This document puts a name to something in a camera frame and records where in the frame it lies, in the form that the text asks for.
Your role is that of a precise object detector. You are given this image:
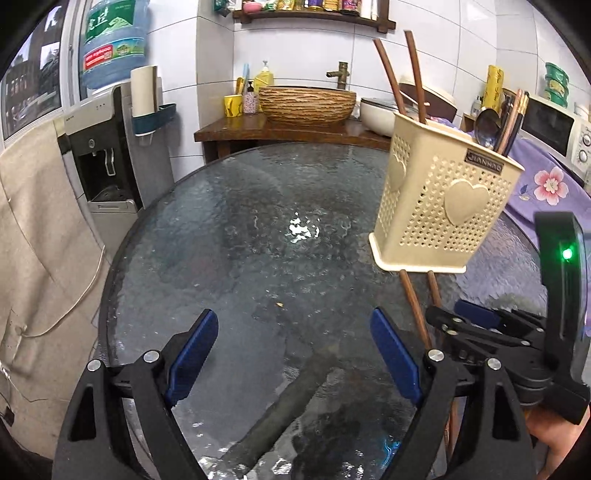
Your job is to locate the white microwave oven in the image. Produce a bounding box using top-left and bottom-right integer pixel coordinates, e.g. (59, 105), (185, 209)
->
(521, 95), (591, 182)

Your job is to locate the cream plastic utensil holder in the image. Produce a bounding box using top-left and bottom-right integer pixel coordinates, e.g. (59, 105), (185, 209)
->
(369, 113), (524, 274)

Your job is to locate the water dispenser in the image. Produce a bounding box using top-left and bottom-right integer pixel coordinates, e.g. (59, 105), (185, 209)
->
(64, 82), (176, 256)

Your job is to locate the brown white rice cooker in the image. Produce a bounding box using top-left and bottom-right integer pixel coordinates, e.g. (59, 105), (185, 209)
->
(399, 75), (458, 122)

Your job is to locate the yellow roll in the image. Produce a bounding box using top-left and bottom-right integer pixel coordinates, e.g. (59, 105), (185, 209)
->
(482, 65), (505, 113)

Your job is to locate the wooden counter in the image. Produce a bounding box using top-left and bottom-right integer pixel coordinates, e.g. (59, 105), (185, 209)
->
(193, 113), (391, 163)

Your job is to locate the woven basket sink basin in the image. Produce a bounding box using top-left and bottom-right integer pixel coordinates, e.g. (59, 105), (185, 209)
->
(259, 86), (356, 125)

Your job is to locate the white pan with lid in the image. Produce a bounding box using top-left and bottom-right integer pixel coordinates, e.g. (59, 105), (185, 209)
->
(360, 98), (398, 138)

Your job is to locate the purple floral cloth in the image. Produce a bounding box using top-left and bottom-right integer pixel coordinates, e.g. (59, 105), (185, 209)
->
(428, 117), (591, 338)

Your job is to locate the brass faucet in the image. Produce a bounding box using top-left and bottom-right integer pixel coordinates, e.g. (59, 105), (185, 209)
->
(325, 62), (349, 90)

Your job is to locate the dark wooden-handled spoon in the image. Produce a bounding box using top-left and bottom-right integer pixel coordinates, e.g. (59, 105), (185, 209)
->
(474, 108), (501, 150)

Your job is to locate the round glass table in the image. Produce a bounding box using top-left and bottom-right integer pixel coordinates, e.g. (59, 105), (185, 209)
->
(98, 141), (551, 480)

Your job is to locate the green containers stack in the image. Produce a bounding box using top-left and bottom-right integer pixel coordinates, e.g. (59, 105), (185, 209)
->
(544, 62), (569, 108)

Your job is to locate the wooden wall shelf mirror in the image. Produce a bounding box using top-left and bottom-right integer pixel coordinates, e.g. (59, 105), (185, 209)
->
(232, 0), (397, 34)

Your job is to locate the right hand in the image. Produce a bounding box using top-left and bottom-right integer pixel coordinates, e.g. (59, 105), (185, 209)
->
(526, 406), (590, 480)

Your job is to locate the yellow mug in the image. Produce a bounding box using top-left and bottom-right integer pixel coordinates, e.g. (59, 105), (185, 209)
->
(223, 94), (243, 118)

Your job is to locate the window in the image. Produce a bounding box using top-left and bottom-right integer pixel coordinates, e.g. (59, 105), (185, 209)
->
(1, 1), (78, 140)

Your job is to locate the beige curtain cloth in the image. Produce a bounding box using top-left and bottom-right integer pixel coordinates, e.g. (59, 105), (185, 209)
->
(1, 120), (108, 458)

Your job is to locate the paper cup tube holder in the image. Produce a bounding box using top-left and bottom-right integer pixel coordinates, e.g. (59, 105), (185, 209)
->
(130, 65), (176, 137)

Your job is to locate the yellow soap bottle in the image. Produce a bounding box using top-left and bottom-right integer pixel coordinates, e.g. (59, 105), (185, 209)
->
(252, 60), (274, 95)

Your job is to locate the green packet on wall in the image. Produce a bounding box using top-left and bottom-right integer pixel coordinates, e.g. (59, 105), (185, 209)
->
(213, 0), (235, 17)

